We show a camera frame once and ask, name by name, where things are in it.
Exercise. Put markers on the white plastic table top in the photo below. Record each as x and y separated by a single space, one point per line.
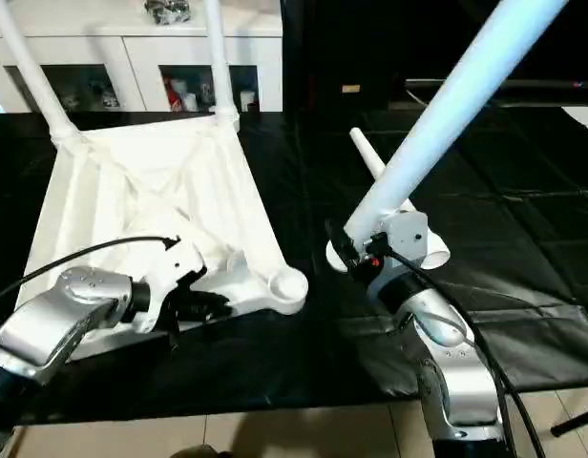
160 191

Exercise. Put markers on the white plastic table leg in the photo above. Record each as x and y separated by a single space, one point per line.
367 153
220 57
31 67
447 105

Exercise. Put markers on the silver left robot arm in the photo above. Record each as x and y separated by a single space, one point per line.
65 315

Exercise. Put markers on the dark left robot foot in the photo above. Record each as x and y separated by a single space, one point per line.
194 451

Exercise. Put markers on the small yellow label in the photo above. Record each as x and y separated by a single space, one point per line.
351 89

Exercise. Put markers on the black work mat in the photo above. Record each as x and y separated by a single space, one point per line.
523 239

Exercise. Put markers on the black metal bar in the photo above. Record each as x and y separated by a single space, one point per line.
533 86

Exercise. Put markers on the white glass-door cabinet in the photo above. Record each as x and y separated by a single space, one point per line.
113 43

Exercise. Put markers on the crumpled silver object on cabinet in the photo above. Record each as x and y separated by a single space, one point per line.
167 10

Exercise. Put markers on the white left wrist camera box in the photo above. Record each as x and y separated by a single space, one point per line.
170 272

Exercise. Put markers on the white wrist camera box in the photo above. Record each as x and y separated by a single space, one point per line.
170 272
404 239

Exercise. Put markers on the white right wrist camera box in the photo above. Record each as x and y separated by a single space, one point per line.
404 239

